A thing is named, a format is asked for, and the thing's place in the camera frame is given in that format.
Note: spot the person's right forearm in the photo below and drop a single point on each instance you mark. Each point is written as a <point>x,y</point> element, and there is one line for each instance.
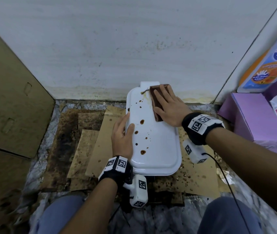
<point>250,163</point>

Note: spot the person's leg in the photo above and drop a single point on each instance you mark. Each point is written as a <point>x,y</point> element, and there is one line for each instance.
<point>60,214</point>
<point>226,216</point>

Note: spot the black wristband with markers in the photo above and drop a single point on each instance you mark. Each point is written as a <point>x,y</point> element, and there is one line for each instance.
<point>202,126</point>
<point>115,169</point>

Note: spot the tan cardboard sheet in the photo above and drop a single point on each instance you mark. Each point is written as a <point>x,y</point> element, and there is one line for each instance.
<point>104,143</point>

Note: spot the dark stained cardboard sheet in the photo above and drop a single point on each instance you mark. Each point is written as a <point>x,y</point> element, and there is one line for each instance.
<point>89,120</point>

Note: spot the person's left leg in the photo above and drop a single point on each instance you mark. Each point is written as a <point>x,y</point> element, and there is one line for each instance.
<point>60,214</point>

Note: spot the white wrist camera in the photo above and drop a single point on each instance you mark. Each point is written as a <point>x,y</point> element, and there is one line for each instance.
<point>138,190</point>
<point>194,151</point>

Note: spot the large brown cardboard panel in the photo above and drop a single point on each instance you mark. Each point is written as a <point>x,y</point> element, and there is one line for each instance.
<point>11,102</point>

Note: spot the person's right thumb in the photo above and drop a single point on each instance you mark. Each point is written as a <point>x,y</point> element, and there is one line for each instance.
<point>158,111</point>

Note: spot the blue and orange bottle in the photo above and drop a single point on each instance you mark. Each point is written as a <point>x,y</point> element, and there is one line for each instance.
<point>267,68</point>

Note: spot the spotted cardboard sheet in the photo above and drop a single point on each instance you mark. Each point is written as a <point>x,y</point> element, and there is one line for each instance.
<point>197,180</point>

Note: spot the white ceramic tank lid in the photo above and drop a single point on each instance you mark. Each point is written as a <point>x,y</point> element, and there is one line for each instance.
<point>153,146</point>

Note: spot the brown sponge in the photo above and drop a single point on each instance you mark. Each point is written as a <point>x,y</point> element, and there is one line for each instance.
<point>154,102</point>

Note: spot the person's left forearm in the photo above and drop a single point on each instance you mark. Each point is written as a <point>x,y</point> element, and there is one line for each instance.
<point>89,209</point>

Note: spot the person's right little finger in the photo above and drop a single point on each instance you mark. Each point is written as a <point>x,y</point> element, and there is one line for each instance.
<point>179,100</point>

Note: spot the purple box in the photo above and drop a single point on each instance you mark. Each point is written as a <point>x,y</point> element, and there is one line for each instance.
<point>255,116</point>

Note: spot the person's left hand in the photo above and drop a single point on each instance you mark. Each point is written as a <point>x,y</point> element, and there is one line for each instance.
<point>122,141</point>

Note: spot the person's right hand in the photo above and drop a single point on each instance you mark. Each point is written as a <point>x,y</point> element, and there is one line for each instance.
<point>174,110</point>

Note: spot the person's right leg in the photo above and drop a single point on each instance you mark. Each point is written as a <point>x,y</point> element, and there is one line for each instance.
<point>226,216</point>

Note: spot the person's right middle finger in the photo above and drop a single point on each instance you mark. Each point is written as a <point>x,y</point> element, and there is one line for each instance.
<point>164,93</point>

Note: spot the person's left thumb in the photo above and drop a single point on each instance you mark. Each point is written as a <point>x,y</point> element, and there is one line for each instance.
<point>130,130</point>

